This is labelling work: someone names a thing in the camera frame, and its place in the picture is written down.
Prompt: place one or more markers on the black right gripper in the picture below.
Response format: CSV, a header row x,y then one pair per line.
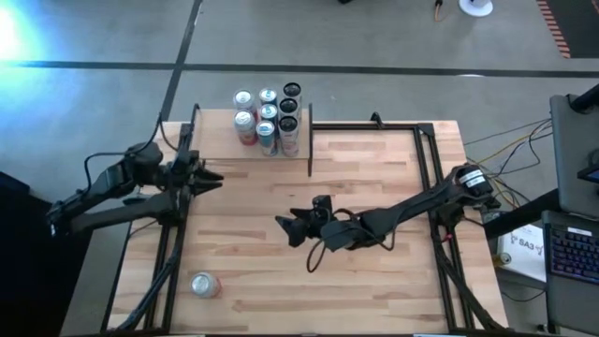
x,y
325,224

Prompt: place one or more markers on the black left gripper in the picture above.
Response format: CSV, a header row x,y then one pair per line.
x,y
187,171

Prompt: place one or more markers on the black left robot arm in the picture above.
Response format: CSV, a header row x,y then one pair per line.
x,y
107,180

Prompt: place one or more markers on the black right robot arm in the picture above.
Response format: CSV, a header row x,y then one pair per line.
x,y
412,206

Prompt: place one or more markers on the wooden shelf with black sides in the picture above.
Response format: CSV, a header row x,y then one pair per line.
x,y
215,140

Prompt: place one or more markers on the black cabinet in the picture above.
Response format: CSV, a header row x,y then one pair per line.
x,y
33,281

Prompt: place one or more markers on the small silver roll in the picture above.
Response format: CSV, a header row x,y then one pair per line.
x,y
505,258

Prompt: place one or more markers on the white printed box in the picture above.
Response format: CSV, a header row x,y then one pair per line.
x,y
526,253

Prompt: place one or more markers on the grey laptop backlit keyboard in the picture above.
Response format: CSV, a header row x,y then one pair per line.
x,y
573,253

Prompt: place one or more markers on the white round base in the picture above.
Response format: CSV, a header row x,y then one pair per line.
x,y
475,9

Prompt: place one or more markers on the grey flat panel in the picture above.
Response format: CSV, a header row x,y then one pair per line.
x,y
573,154

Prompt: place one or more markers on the black pole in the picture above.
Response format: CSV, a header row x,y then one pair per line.
x,y
587,99

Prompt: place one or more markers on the dark mat red striped edge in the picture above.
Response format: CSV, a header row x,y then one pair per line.
x,y
580,28

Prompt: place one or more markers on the black aluminium table frame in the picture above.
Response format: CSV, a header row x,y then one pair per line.
x,y
365,126

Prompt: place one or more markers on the small black bracket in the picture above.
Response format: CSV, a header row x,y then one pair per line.
x,y
375,118

